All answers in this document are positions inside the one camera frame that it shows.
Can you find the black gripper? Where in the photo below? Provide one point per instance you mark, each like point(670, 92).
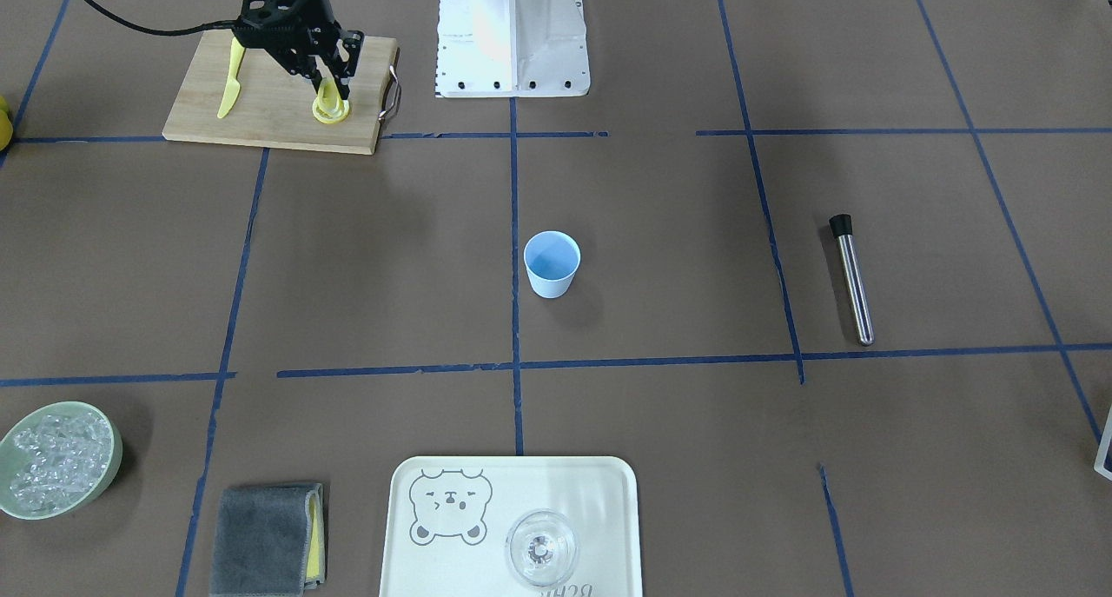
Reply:
point(314, 12)

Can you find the steel muddler black tip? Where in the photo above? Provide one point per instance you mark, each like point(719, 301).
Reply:
point(842, 231)

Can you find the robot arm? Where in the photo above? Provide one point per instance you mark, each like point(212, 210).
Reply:
point(297, 33)

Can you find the light blue paper cup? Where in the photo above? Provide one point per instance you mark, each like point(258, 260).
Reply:
point(552, 259)

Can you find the yellow whole lemon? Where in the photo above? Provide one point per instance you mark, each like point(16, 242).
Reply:
point(7, 130)

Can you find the wooden cutting board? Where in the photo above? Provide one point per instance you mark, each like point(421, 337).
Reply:
point(273, 108)

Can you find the yellow plastic knife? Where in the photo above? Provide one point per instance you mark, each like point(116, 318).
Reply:
point(232, 89)

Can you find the cream bear tray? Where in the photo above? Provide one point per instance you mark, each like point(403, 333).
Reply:
point(448, 518)

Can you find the green bowl of ice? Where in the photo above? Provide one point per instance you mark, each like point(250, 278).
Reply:
point(58, 459)

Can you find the grey folded cloth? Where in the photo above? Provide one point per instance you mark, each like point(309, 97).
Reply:
point(270, 541)

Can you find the clear wine glass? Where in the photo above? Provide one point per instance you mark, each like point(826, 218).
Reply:
point(542, 549)

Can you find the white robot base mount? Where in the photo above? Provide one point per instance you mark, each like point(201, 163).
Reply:
point(512, 49)

